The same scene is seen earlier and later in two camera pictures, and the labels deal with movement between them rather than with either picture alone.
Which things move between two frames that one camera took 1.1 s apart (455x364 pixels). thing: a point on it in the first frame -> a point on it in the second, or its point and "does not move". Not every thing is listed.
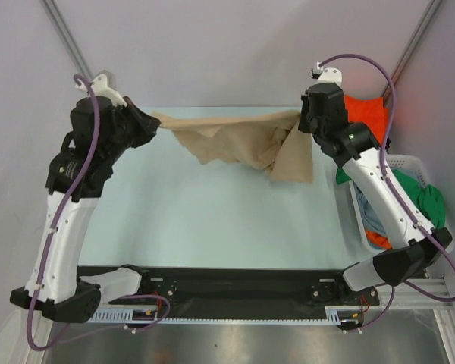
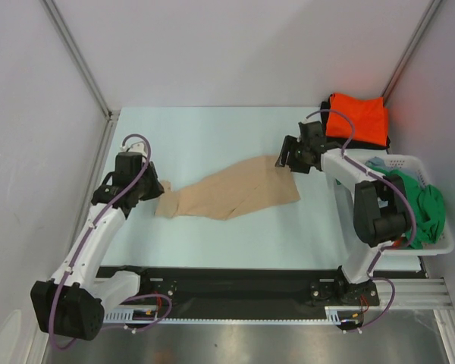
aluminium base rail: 406,296 does not move
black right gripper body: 309,119 -> 290,152
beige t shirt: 270,141 -> 252,186
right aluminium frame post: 428,17 does not move
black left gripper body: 127,121 -> 139,183
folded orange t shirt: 370,111 does not move
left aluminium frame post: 69,39 does not move
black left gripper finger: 150,121 -> 152,186
